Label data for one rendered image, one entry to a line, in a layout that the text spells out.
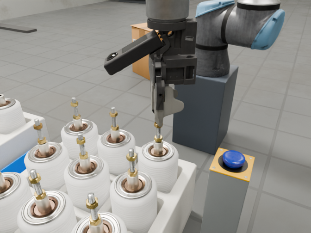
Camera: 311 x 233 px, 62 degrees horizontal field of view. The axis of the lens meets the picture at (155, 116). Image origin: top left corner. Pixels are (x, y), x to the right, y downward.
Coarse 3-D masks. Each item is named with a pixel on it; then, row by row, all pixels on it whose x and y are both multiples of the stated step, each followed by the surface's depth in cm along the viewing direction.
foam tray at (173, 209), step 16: (112, 176) 64; (192, 176) 65; (32, 192) 59; (64, 192) 59; (160, 192) 59; (176, 192) 59; (192, 192) 70; (160, 208) 60; (176, 208) 57; (160, 224) 52; (176, 224) 61
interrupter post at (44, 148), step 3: (39, 144) 58; (42, 144) 58; (45, 144) 58; (48, 144) 59; (39, 147) 58; (42, 147) 58; (45, 147) 59; (48, 147) 59; (39, 150) 59; (42, 150) 59; (45, 150) 59; (48, 150) 60; (42, 153) 59; (45, 153) 59; (48, 153) 60
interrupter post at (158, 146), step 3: (162, 141) 59; (156, 144) 58; (159, 144) 58; (162, 144) 59; (156, 147) 59; (159, 147) 59; (162, 147) 60; (156, 150) 59; (159, 150) 59; (162, 150) 60; (156, 153) 60; (159, 153) 60
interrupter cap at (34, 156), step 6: (54, 144) 63; (30, 150) 60; (36, 150) 61; (54, 150) 61; (60, 150) 60; (30, 156) 59; (36, 156) 59; (42, 156) 59; (48, 156) 59; (54, 156) 59; (36, 162) 57; (42, 162) 57
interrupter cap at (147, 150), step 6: (150, 144) 63; (168, 144) 62; (144, 150) 61; (150, 150) 61; (168, 150) 61; (144, 156) 59; (150, 156) 59; (156, 156) 59; (162, 156) 59; (168, 156) 59
